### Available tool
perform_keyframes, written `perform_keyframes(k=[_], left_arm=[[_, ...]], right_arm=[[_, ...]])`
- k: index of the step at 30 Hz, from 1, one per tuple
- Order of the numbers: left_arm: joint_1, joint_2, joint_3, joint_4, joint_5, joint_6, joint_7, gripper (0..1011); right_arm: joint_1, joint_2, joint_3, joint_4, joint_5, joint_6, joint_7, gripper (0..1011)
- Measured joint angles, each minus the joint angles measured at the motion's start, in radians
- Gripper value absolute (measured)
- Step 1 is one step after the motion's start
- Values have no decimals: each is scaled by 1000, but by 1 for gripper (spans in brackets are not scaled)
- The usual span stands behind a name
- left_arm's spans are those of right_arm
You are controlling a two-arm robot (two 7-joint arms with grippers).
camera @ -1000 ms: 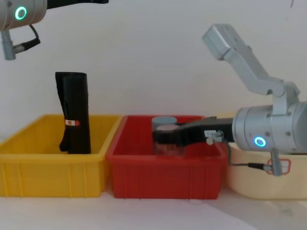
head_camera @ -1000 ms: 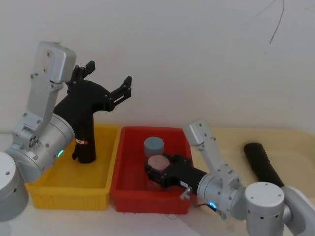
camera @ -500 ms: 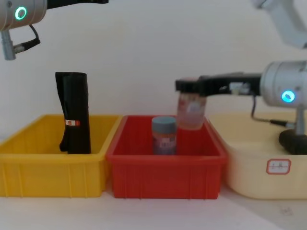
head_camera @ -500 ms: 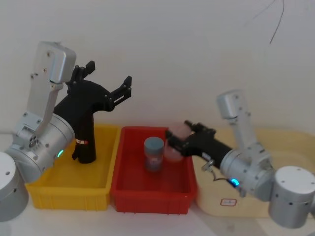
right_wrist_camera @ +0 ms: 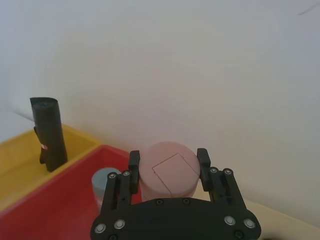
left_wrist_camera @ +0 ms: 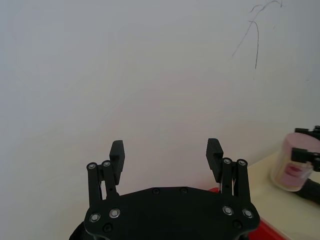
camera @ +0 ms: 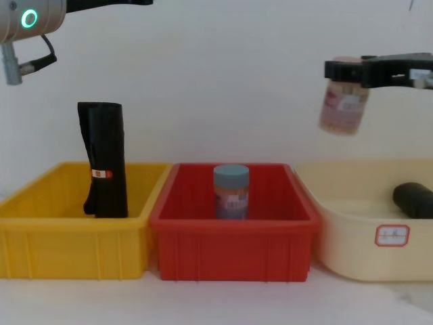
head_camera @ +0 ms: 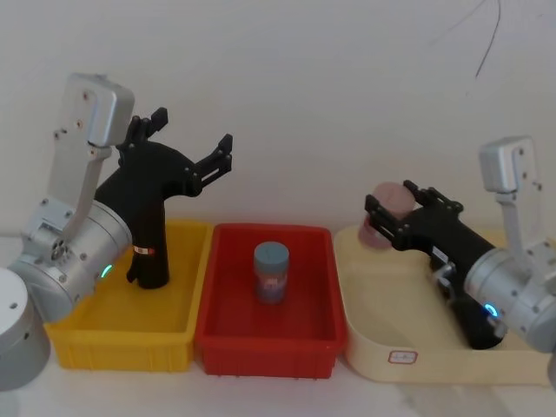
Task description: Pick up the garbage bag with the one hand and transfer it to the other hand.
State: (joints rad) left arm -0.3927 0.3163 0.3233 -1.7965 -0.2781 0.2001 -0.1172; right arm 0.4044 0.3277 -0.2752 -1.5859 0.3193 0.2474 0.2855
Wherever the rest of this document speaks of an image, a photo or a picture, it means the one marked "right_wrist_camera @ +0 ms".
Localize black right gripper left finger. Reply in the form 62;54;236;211
99;149;141;217

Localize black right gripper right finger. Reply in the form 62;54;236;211
196;147;247;211

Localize pink cylindrical cup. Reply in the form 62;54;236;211
138;141;201;202

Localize grey cylindrical container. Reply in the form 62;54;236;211
91;167;121;208

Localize red plastic bin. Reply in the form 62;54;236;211
0;144;144;240

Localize black rolled bag bundle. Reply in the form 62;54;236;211
29;96;69;173

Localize yellow plastic bin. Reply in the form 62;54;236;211
0;124;102;212

